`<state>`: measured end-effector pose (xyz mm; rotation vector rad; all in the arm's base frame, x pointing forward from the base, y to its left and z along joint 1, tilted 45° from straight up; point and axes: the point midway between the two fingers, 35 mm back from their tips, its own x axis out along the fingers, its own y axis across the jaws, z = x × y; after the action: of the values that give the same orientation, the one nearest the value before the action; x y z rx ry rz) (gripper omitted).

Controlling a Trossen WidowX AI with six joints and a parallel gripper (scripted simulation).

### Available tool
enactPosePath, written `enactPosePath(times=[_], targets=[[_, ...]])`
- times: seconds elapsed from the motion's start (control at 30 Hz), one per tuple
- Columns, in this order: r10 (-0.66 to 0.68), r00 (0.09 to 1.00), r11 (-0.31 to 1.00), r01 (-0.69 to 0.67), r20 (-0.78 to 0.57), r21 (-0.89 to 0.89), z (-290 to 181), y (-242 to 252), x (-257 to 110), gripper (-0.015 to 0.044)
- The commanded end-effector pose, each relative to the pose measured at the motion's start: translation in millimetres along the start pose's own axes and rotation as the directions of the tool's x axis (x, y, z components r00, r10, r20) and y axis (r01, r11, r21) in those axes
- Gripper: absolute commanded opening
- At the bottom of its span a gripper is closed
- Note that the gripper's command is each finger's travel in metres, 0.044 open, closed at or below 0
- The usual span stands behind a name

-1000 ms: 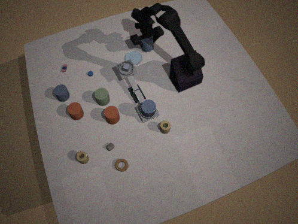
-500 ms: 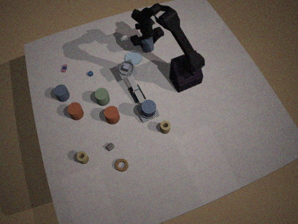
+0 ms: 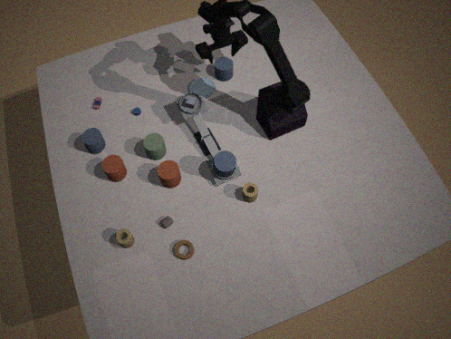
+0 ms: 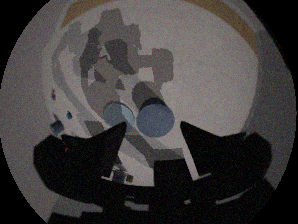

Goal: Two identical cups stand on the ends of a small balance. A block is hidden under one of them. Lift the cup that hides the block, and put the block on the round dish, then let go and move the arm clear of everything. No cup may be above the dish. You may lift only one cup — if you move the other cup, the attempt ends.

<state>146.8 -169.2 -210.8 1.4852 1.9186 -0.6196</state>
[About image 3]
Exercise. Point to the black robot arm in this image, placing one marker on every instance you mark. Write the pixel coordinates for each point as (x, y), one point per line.
(265, 30)

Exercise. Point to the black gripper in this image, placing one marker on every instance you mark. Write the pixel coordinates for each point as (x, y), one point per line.
(237, 39)

